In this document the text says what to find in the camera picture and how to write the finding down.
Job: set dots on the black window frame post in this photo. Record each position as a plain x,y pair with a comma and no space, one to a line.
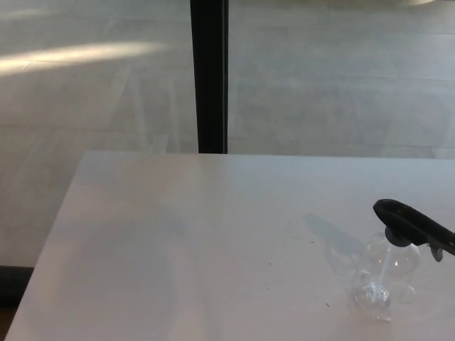
209,78

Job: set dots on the clear plastic spray bottle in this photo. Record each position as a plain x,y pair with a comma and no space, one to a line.
405,264

